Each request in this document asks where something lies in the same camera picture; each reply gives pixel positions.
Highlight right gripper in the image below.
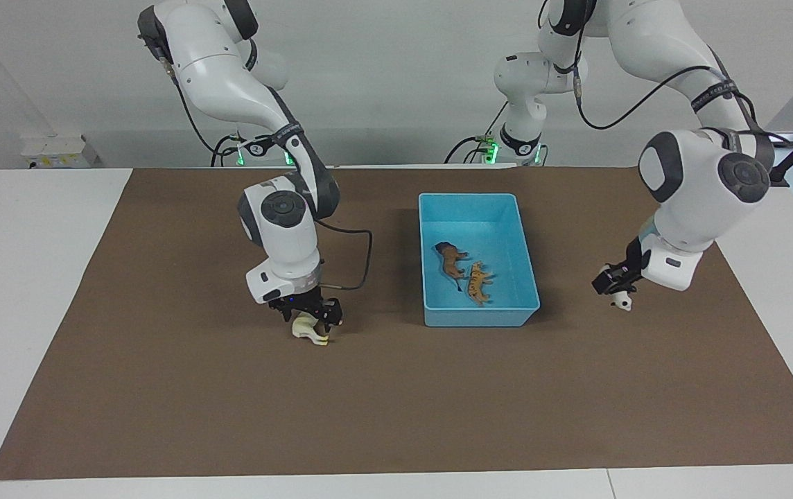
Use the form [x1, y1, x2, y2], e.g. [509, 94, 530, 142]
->
[268, 287, 344, 334]

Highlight black cable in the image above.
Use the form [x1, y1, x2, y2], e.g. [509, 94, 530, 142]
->
[572, 64, 776, 143]
[313, 219, 374, 290]
[444, 100, 510, 165]
[158, 57, 239, 168]

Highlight cream animal toy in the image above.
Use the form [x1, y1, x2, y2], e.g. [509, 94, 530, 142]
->
[291, 313, 332, 347]

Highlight blue plastic storage box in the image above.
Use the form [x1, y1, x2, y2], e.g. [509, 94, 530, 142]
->
[418, 193, 541, 329]

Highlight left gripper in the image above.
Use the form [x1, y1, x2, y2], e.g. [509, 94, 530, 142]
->
[591, 237, 650, 297]

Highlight white wall socket box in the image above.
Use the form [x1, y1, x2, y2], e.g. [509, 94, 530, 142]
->
[20, 134, 100, 169]

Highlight orange tiger toy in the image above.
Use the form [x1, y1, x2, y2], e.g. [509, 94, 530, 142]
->
[465, 261, 496, 308]

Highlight brown lion toy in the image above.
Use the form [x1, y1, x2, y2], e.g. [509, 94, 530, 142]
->
[434, 241, 471, 292]

